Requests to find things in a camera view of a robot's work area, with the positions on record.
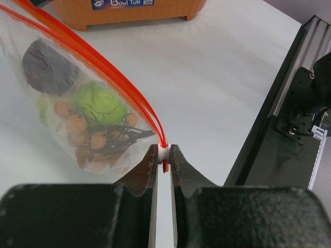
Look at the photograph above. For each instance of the white cable duct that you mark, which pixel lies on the white cable duct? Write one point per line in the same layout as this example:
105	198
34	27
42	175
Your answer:
319	155

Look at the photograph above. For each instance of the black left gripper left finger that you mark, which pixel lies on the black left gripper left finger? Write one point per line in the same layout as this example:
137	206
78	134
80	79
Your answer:
119	214

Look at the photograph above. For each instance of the brown longan bunch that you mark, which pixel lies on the brown longan bunch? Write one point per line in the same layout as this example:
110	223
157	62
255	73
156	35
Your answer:
90	144

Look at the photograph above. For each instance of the red zip clear bag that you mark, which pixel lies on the red zip clear bag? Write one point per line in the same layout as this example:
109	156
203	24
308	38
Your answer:
21	24

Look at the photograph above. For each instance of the green fake cabbage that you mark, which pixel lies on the green fake cabbage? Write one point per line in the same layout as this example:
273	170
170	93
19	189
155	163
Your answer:
98	105

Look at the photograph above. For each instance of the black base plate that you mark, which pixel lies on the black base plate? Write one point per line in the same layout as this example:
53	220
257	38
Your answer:
280	149

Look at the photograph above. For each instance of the orange plastic tub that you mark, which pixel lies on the orange plastic tub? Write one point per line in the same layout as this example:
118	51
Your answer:
81	14

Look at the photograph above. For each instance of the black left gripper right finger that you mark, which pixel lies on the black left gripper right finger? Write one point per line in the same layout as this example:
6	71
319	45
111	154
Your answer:
207	215

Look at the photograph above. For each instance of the dark purple fake fruit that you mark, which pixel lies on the dark purple fake fruit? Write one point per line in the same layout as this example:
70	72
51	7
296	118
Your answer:
47	71

